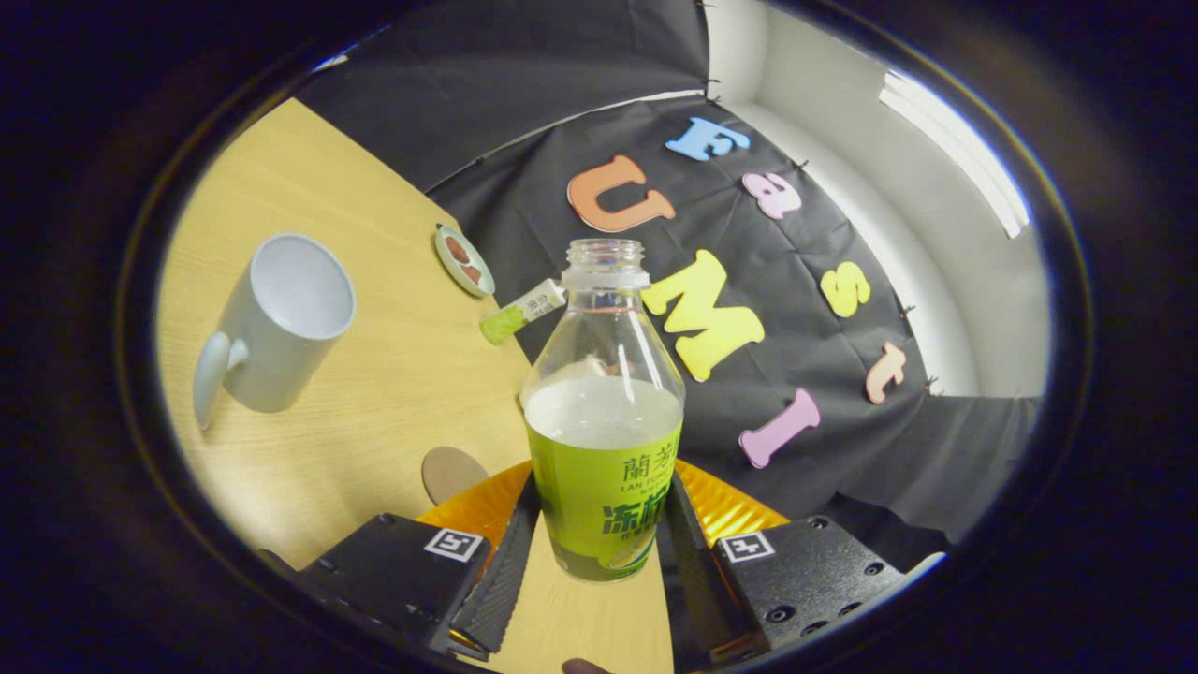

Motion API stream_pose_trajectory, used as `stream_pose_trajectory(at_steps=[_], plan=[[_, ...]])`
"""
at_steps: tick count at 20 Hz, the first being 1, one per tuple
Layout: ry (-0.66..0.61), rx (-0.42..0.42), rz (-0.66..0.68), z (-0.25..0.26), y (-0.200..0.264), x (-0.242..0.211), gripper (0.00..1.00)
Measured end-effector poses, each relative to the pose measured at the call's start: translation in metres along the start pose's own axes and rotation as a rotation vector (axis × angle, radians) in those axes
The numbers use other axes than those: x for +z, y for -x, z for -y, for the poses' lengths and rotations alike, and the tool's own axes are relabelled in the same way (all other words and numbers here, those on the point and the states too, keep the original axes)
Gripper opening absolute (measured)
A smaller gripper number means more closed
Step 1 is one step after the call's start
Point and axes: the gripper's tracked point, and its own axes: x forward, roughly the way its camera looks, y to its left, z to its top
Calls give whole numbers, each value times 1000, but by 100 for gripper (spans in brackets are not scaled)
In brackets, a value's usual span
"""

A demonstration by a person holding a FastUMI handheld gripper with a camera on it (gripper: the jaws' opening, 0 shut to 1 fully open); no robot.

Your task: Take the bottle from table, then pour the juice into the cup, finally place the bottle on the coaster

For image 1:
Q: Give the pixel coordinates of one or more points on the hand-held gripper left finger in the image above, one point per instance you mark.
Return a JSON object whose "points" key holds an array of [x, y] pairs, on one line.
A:
{"points": [[501, 580]]}

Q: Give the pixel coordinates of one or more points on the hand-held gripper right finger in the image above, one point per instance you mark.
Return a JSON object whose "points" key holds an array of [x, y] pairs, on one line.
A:
{"points": [[688, 580]]}

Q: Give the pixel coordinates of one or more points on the brown round coaster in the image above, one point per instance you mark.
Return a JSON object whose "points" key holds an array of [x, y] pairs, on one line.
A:
{"points": [[449, 473]]}

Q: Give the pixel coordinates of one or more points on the green label juice bottle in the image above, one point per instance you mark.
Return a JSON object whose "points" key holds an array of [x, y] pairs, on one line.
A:
{"points": [[604, 487]]}

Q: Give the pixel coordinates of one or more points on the white cup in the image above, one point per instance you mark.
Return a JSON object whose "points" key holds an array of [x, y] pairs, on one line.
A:
{"points": [[271, 365]]}

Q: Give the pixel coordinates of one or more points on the small capped green drink bottle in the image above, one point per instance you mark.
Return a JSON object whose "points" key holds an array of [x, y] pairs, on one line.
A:
{"points": [[524, 311]]}

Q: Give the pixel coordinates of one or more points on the wooden table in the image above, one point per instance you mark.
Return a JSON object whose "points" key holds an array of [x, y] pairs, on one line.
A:
{"points": [[393, 374]]}

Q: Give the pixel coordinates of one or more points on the brown food piece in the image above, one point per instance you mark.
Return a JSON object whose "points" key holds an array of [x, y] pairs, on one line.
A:
{"points": [[457, 249], [472, 273]]}

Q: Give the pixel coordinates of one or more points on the pale green plate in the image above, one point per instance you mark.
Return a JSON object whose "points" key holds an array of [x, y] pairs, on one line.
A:
{"points": [[449, 267]]}

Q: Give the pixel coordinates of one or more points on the ceiling light panel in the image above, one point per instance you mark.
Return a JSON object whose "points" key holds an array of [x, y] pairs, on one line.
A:
{"points": [[964, 159]]}

